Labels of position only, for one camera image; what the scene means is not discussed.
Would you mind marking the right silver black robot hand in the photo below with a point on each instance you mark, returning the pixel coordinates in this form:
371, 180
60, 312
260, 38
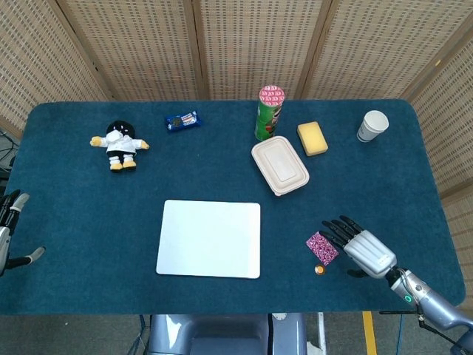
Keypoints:
369, 250

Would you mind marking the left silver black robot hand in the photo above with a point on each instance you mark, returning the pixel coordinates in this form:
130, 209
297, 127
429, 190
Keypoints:
7, 229

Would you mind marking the magenta patterned square pad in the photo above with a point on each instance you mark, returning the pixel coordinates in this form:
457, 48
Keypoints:
322, 249

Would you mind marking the small orange disc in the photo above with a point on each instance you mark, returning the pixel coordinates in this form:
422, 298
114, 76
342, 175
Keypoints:
319, 269

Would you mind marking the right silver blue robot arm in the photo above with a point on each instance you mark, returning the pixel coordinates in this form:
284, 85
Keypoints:
428, 299

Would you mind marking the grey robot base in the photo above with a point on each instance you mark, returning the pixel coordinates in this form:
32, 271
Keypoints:
225, 334

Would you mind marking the white rectangular board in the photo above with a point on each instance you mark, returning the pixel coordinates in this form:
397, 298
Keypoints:
209, 239

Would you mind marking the white paper cup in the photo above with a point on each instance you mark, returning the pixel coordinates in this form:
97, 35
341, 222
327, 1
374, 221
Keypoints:
371, 126

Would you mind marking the beige lidded food container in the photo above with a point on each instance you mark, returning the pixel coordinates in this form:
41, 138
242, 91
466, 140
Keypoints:
280, 165

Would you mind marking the yellow sponge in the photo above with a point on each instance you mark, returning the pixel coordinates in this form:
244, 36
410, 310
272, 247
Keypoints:
312, 138

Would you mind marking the black white plush doll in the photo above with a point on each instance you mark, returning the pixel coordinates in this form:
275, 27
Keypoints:
120, 145

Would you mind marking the blue felt table cover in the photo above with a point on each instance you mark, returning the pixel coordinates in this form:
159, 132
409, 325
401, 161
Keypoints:
229, 207

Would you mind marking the green Pringles can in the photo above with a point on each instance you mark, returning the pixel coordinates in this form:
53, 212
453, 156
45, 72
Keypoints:
269, 114

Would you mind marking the blue Oreo cookie pack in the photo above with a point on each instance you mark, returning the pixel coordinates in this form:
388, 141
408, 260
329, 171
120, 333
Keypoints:
184, 120

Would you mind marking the woven folding screen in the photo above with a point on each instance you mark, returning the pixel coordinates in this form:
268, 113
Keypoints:
236, 48

